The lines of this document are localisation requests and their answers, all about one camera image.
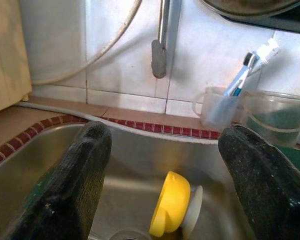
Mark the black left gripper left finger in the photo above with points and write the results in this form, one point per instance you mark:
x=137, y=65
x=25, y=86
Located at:
x=65, y=195

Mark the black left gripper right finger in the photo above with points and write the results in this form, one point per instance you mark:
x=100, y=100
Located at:
x=270, y=195

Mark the yellow plastic bowl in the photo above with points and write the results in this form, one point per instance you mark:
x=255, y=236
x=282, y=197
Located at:
x=171, y=202

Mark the green yellow sponge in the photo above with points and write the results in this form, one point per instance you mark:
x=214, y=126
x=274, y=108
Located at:
x=297, y=157

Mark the green scouring pad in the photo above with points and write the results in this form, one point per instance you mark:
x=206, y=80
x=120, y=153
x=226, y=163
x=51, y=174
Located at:
x=277, y=125

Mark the stainless steel sink basin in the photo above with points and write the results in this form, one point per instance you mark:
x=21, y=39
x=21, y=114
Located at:
x=140, y=160

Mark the clear plastic bucket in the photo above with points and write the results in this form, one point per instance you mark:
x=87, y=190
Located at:
x=272, y=105

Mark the clear plastic mug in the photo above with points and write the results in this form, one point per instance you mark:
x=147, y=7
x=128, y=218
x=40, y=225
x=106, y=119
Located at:
x=215, y=110

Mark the black bristle blue toothbrush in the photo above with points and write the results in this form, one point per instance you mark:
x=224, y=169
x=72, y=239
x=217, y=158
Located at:
x=240, y=80

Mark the white toothpaste tube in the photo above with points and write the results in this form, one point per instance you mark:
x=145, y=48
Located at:
x=267, y=53

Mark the light wooden countertop rack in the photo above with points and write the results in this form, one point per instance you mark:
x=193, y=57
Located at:
x=7, y=55

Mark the hanging dark pan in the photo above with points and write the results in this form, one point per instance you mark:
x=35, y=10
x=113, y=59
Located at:
x=285, y=23

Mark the hanging steel pan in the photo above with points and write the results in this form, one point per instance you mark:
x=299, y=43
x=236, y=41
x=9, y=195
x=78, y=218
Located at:
x=240, y=6

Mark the grey wall tap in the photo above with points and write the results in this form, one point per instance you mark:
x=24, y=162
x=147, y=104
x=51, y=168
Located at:
x=160, y=57

